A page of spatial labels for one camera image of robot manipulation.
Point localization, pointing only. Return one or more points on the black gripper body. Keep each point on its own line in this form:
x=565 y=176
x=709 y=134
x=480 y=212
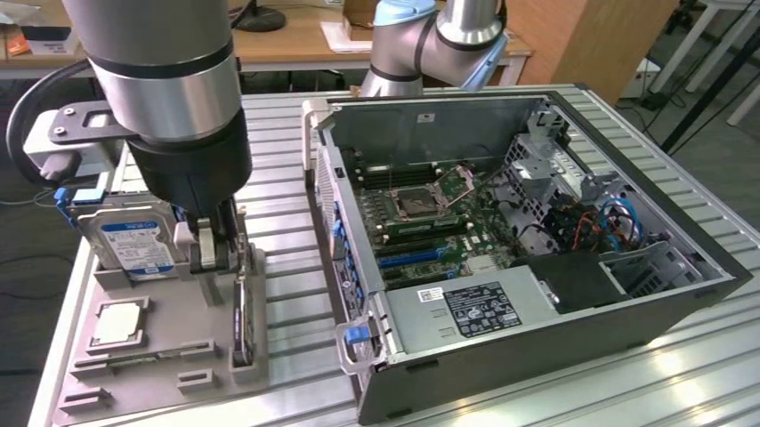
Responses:
x=190 y=173

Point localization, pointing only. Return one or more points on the blue case latch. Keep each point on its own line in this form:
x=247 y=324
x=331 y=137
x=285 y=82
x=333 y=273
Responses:
x=355 y=336

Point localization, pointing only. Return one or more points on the black graphics card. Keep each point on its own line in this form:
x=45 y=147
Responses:
x=243 y=320

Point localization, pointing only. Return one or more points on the black expansion slot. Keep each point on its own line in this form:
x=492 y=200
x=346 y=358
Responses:
x=403 y=248

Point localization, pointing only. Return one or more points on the blue expansion slot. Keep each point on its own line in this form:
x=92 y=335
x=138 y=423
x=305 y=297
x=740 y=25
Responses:
x=409 y=259

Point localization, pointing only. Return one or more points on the silver CPU chip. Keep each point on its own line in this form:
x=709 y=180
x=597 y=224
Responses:
x=118 y=324

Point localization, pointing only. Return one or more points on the white box with dark top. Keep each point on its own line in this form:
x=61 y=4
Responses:
x=49 y=42

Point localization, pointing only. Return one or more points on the white paper stack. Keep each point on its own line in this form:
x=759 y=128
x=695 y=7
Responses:
x=345 y=40

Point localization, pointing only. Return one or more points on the brown cardboard box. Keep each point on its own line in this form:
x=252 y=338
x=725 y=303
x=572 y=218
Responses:
x=359 y=11

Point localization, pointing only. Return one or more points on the orange packet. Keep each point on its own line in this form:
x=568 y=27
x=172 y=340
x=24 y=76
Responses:
x=13 y=46

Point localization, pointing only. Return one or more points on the installed green RAM stick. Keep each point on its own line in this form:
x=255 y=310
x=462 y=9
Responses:
x=425 y=226

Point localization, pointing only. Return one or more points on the hard disk with blue caddy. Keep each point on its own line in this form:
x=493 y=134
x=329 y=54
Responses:
x=127 y=240

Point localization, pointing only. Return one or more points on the green motherboard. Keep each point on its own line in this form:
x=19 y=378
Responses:
x=469 y=244

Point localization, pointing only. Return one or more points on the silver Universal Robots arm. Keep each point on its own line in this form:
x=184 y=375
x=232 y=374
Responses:
x=166 y=89

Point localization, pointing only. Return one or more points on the CPU socket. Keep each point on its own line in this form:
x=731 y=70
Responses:
x=414 y=203

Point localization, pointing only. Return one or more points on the black open PC case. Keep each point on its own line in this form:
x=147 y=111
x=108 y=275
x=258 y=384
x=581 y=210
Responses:
x=534 y=338

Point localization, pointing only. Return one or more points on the grey parts rack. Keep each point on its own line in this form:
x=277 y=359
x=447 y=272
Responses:
x=160 y=387

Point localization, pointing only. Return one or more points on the metal socket cover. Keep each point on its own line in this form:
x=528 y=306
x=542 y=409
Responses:
x=458 y=184

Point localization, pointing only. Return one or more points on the white table frame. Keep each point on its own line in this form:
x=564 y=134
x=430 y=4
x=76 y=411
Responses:
x=712 y=40

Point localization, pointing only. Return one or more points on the grey power supply unit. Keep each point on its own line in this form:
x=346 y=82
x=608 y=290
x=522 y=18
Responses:
x=474 y=307

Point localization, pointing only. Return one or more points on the black slanted pole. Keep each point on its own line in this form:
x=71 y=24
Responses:
x=707 y=89

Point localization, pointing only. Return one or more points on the wooden cabinet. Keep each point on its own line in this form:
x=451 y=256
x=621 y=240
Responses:
x=588 y=49

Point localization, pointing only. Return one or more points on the metal drive cage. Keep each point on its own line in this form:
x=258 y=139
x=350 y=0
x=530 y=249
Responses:
x=540 y=169

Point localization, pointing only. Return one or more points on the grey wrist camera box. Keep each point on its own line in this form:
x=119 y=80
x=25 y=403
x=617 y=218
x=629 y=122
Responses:
x=95 y=153

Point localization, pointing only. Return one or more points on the grey disk bay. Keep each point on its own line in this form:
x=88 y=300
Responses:
x=646 y=271

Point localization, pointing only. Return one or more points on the black monitor stand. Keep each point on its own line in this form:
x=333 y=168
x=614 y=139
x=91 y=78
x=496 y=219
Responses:
x=259 y=20

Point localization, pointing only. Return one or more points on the wooden desk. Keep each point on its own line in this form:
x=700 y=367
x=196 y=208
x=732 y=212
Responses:
x=297 y=49

